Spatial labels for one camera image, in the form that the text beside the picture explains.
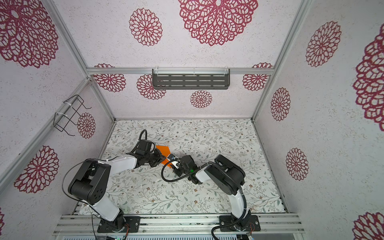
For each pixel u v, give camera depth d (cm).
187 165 75
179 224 75
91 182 47
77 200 48
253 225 73
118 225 65
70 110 79
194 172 71
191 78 94
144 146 76
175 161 81
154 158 83
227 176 51
